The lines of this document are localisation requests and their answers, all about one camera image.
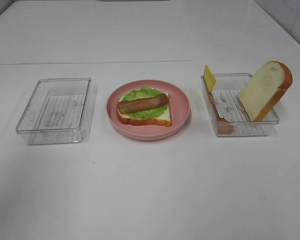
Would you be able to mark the white bread slice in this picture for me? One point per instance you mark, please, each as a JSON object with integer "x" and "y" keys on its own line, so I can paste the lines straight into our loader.
{"x": 265, "y": 89}
{"x": 140, "y": 122}

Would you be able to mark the pink round plate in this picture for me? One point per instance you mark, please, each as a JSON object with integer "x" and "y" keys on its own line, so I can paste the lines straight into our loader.
{"x": 180, "y": 109}

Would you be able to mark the yellow cheese slice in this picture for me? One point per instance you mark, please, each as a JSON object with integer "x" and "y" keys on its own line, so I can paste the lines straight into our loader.
{"x": 210, "y": 79}

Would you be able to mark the green lettuce leaf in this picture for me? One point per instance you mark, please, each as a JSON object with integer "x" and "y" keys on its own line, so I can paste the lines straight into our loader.
{"x": 162, "y": 112}

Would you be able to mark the clear plastic left tray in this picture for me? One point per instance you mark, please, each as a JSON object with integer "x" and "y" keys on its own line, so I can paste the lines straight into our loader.
{"x": 59, "y": 111}

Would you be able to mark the clear plastic right tray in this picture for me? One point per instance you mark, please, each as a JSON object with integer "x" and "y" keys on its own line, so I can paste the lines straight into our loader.
{"x": 225, "y": 94}

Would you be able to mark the brown bacon strip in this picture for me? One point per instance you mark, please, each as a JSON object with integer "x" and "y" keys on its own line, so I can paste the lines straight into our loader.
{"x": 142, "y": 104}

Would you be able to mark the clear plastic tray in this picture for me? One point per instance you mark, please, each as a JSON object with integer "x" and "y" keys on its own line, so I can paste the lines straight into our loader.
{"x": 59, "y": 111}
{"x": 225, "y": 94}

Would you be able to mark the pink ham strip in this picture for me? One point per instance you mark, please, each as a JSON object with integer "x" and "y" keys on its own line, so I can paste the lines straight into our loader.
{"x": 223, "y": 126}

